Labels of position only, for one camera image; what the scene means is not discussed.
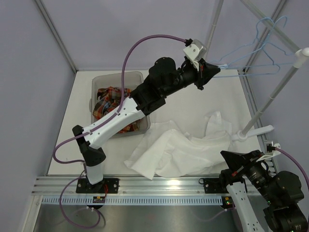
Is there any white clothes rack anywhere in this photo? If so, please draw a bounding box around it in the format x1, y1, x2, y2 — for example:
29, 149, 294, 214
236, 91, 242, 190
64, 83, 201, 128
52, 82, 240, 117
173, 0, 309, 143

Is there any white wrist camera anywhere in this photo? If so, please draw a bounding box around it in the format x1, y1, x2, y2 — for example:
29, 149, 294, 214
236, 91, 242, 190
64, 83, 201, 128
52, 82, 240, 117
183, 39, 207, 71
256, 141, 281, 162

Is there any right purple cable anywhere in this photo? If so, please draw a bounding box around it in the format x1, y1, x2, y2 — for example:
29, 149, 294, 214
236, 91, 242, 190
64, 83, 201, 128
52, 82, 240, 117
193, 147, 309, 222

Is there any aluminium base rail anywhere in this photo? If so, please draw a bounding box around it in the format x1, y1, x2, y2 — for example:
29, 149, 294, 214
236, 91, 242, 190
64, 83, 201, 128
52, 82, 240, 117
31, 175, 278, 197

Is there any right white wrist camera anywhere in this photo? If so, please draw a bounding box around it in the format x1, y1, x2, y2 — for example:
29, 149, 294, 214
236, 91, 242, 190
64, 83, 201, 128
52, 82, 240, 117
256, 141, 281, 162

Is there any aluminium frame post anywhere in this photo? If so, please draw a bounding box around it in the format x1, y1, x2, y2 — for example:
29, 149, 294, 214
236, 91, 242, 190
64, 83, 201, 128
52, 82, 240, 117
33, 0, 78, 74
243, 0, 288, 73

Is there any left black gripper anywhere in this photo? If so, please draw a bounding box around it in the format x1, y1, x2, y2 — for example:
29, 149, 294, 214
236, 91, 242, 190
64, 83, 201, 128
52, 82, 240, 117
161, 58, 220, 97

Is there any grey translucent plastic bin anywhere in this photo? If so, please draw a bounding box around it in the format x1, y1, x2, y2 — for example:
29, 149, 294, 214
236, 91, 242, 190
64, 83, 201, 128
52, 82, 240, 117
89, 71, 150, 138

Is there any light blue wire hanger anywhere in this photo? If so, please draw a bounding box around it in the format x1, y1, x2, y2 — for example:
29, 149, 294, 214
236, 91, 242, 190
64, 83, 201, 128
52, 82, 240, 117
211, 15, 294, 69

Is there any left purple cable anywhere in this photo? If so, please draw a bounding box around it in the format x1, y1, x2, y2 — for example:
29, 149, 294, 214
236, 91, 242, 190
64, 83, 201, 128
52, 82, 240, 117
52, 34, 191, 229

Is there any left aluminium frame post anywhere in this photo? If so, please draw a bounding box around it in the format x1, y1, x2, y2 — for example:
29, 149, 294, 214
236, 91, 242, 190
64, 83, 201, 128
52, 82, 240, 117
33, 0, 78, 74

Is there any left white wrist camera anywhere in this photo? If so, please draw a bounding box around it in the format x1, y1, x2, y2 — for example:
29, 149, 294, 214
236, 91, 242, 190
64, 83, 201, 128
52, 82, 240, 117
183, 39, 207, 71

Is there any purple cable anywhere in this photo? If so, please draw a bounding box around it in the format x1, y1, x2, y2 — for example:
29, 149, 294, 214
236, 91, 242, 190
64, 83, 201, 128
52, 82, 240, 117
52, 34, 191, 229
193, 147, 309, 222

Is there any right aluminium frame post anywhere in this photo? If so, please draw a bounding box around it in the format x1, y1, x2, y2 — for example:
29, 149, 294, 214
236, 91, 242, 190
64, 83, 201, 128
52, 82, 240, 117
243, 0, 288, 73

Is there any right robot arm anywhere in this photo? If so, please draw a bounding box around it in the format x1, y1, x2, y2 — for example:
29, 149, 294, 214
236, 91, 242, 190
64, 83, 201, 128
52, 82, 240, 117
218, 150, 309, 232

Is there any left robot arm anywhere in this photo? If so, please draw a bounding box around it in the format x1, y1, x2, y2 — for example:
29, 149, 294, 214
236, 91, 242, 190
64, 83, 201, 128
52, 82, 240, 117
72, 57, 221, 193

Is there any white slotted cable duct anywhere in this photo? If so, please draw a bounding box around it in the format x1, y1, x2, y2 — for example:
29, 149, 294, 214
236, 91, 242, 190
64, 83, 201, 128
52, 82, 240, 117
42, 196, 223, 206

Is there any red plaid shirt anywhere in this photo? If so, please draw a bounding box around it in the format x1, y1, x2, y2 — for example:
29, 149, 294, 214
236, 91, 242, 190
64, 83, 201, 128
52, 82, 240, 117
92, 87, 140, 134

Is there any white shirt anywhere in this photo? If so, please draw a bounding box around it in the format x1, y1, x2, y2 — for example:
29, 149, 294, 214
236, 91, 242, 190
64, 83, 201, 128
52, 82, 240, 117
124, 111, 232, 179

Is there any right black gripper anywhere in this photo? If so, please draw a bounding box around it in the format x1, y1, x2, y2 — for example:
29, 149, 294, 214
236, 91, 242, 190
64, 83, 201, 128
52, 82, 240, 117
221, 148, 279, 203

